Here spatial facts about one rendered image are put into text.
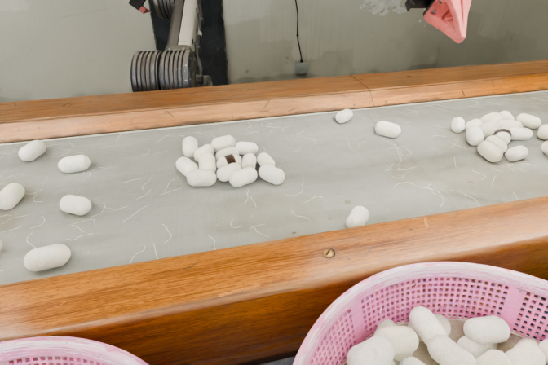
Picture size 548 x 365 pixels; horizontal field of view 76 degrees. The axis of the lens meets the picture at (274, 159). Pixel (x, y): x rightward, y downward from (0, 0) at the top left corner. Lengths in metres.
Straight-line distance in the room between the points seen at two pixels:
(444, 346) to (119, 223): 0.31
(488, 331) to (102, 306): 0.28
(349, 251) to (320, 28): 2.36
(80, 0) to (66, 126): 1.94
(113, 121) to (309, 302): 0.42
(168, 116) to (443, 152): 0.41
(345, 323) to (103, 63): 2.41
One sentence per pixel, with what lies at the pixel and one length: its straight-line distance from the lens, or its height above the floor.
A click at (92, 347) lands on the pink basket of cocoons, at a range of 0.27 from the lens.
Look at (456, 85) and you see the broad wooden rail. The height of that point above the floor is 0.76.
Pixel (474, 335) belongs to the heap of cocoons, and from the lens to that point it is 0.32.
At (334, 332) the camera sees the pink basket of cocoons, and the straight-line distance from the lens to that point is 0.27.
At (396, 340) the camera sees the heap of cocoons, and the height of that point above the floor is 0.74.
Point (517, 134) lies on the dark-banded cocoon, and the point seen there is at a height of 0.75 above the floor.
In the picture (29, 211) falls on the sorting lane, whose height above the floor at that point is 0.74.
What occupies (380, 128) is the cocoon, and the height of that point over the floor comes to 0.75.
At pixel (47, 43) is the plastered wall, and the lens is 2.62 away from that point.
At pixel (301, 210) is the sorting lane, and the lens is 0.38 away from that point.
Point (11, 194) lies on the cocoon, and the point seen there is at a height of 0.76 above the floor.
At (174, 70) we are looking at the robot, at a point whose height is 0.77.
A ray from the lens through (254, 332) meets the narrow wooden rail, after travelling 0.31.
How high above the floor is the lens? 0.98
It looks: 31 degrees down
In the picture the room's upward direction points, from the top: 1 degrees counter-clockwise
